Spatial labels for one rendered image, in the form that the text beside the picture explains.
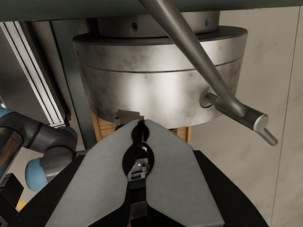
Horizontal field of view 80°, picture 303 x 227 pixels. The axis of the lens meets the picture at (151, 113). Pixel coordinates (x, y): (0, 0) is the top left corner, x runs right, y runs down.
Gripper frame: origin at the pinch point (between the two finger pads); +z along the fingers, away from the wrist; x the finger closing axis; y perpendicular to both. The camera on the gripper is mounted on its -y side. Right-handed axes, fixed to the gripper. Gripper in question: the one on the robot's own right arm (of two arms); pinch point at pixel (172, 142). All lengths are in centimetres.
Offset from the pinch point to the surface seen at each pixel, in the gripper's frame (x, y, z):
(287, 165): -108, 176, 227
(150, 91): 14.5, -21.4, -9.1
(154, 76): 14.7, -23.4, -8.5
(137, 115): 12.9, -17.2, -10.8
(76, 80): -54, -3, -29
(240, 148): -108, 120, 132
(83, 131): -54, 26, -31
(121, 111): 11.3, -17.3, -13.2
